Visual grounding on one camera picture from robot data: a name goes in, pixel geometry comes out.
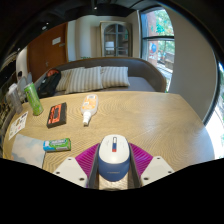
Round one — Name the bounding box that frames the dark-framed glass window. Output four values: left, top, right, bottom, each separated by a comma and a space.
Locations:
139, 7, 176, 92

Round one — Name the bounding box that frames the grey glass-door cabinet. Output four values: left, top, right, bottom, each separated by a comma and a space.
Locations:
100, 21, 133, 58

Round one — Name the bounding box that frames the grey curved sofa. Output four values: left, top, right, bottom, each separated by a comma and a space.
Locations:
34, 56, 168, 98

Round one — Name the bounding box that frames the green chewing gum box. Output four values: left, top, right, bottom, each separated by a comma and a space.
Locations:
42, 137, 72, 153

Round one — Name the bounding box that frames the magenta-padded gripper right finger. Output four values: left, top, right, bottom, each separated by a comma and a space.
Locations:
128, 142, 175, 188

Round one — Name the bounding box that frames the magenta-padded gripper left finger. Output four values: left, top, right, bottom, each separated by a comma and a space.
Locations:
52, 142, 101, 190

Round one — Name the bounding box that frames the striped beige pillow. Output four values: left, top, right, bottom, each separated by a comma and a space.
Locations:
64, 65, 104, 95
55, 67, 86, 93
100, 66, 131, 90

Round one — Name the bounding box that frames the black and orange flat box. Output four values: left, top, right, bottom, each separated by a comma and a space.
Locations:
46, 101, 68, 130

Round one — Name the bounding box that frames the green drink can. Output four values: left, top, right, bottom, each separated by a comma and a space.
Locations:
23, 82, 45, 117

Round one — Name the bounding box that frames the white and blue computer mouse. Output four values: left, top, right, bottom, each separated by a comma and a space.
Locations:
97, 134, 131, 183

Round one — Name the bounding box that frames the sky print mouse pad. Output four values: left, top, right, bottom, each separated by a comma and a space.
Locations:
11, 133, 46, 168

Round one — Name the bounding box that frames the white door sign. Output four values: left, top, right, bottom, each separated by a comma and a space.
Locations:
51, 36, 62, 46

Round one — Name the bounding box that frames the brown wooden door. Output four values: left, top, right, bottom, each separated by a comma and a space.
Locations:
26, 22, 70, 83

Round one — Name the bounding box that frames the white and orange spray bottle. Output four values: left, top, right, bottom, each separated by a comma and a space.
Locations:
80, 93, 100, 127

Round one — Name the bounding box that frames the white sticker sheet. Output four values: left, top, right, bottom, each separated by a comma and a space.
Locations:
8, 111, 30, 141

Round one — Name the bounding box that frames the black and orange backpack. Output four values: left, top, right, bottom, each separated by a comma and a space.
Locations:
36, 68, 62, 99

